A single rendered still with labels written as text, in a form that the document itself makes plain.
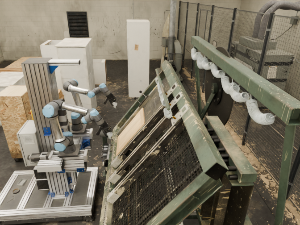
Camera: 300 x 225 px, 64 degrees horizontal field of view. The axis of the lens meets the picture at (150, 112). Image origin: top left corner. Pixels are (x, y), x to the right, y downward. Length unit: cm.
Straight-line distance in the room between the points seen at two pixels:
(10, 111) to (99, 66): 414
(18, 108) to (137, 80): 350
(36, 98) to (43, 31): 864
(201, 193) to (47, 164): 190
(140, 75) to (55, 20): 556
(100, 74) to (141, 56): 194
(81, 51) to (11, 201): 291
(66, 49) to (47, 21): 621
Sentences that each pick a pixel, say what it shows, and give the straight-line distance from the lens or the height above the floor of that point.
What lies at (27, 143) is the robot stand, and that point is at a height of 110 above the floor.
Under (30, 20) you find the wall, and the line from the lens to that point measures 1151.
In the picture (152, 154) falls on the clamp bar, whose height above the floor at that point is 145.
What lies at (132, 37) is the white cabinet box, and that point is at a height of 168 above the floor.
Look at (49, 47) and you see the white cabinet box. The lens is 703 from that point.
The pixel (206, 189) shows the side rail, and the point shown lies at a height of 164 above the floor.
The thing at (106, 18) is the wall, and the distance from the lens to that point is 1085.
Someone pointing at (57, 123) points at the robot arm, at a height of 147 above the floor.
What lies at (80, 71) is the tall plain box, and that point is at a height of 123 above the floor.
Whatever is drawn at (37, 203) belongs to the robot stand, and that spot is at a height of 21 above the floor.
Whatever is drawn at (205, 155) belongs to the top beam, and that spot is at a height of 186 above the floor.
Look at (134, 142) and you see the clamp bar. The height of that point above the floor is 124.
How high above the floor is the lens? 268
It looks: 26 degrees down
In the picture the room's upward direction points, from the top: 1 degrees clockwise
